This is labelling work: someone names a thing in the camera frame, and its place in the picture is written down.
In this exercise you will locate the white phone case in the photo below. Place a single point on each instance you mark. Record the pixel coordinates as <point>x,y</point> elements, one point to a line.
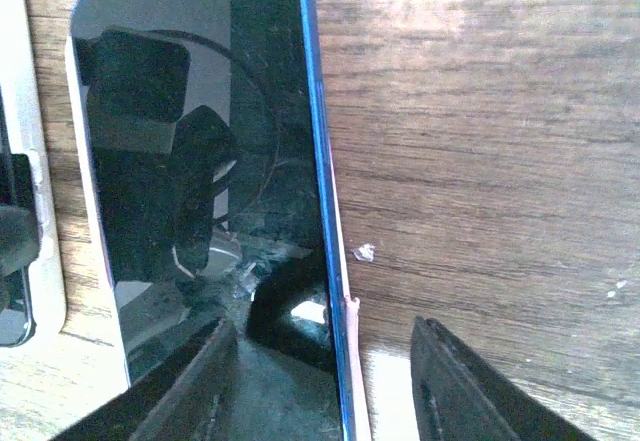
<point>20,104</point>

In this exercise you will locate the black phone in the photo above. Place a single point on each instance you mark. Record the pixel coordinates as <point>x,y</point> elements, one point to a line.
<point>19,244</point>

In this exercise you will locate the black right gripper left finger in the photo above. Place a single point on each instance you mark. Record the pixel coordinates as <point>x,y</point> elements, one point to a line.
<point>174,399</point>

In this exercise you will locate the dark blue phone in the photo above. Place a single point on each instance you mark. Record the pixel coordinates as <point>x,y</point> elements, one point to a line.
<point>200,161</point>

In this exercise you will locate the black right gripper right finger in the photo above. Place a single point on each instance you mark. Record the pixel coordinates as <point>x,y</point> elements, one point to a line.
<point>459,396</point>

